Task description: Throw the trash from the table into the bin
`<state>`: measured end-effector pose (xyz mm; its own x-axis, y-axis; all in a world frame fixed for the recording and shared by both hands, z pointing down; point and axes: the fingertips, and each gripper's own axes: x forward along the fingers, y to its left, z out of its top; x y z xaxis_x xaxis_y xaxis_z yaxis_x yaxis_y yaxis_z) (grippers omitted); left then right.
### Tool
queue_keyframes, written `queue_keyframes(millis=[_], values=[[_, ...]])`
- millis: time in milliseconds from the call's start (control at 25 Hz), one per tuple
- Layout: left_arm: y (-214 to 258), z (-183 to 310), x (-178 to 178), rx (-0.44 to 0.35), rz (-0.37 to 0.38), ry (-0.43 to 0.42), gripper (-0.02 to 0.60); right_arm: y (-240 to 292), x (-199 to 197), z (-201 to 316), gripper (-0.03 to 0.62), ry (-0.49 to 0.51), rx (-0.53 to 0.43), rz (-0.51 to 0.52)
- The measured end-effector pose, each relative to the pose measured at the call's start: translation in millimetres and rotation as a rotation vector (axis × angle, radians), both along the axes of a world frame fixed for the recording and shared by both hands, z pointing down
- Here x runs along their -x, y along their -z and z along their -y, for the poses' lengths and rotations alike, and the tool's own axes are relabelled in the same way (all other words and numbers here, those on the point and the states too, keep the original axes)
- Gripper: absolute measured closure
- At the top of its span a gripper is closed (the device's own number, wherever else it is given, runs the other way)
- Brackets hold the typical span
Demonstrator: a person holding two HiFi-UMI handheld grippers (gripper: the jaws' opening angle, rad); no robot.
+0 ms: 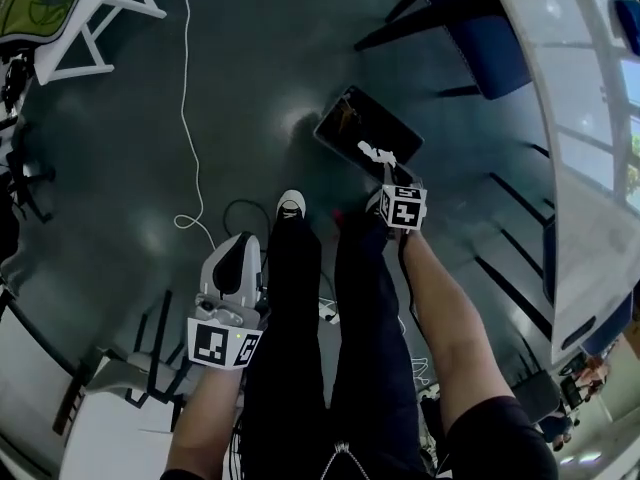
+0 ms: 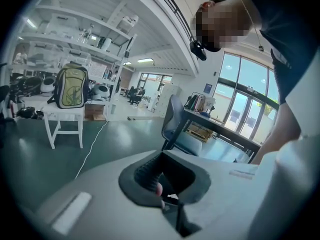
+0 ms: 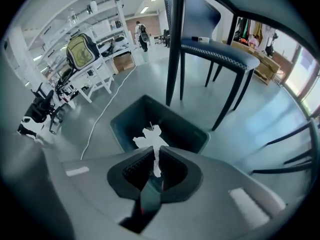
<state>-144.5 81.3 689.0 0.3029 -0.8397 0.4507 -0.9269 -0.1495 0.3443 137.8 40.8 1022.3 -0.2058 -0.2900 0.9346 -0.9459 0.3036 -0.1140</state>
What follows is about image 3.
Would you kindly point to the green and grey backpack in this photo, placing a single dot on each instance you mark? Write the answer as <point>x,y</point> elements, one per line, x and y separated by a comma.
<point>81,50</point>

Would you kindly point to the dark blue upholstered chair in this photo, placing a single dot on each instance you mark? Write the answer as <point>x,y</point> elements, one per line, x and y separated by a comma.
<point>200,16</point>

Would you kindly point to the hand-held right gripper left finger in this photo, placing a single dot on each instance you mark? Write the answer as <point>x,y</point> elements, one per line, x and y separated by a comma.
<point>100,184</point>

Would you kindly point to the black office chair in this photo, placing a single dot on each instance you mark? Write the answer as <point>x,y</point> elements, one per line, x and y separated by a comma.
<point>41,107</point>

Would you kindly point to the white paper trash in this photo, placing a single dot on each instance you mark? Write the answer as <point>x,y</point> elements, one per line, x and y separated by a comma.
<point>152,140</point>

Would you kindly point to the white perforated storage basket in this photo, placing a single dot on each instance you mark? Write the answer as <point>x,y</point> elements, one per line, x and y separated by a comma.
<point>102,27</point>

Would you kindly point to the stack of flat cardboard boxes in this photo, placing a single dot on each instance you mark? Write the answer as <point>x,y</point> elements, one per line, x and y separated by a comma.
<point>262,61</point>

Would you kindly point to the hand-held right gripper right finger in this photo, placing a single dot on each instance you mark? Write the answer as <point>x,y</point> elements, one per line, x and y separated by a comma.
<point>212,184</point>

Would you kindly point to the table with black legs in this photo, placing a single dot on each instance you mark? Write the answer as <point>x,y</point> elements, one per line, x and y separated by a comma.
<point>176,34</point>

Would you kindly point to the black frame chair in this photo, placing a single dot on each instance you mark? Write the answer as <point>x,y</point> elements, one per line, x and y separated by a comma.
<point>287,169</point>

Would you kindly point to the cardboard box under shelf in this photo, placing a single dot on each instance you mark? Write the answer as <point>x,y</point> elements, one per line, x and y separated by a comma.
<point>123,62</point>

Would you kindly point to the hanging clothes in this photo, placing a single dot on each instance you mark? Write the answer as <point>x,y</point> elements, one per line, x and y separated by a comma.
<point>252,32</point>

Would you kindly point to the white shelving unit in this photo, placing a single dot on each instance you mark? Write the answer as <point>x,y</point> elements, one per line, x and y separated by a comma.
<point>105,11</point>

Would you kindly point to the dark grey plastic bin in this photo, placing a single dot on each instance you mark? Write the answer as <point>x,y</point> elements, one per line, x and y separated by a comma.
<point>172,124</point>

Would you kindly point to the small black and white device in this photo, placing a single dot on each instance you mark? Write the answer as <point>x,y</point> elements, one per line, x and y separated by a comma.
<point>200,38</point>

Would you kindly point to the white wooden chair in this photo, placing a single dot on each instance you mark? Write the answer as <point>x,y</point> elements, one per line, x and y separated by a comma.
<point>98,77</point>

